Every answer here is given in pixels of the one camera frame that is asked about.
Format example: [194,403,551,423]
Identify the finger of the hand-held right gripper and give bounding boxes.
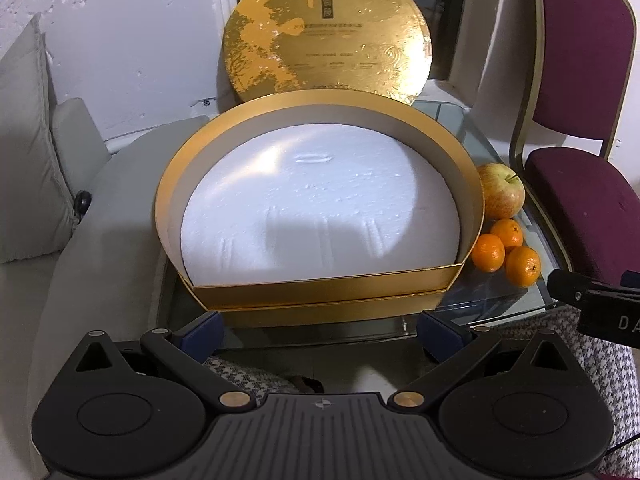
[546,269,593,307]

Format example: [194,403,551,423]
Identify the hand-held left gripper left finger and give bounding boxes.
[75,311,257,415]

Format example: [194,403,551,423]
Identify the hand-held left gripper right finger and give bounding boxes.
[387,310,572,416]

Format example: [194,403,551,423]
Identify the round gold gift box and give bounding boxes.
[154,87,486,328]

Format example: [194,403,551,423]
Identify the round gold box lid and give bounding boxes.
[221,0,432,107]

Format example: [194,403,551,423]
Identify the small orange tangerine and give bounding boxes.
[505,246,542,289]
[490,218,524,252]
[471,233,506,273]

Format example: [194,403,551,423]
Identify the yellow-red apple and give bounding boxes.
[476,161,527,221]

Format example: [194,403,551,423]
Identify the white foam insert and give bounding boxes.
[180,122,462,283]

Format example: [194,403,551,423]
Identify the maroon padded chair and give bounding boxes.
[509,0,640,286]

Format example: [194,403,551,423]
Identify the small grey sofa cushion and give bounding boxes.
[52,97,113,196]

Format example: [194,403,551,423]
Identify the large grey pillow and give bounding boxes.
[0,12,76,263]

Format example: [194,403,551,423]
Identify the thin black cable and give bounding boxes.
[602,434,640,457]

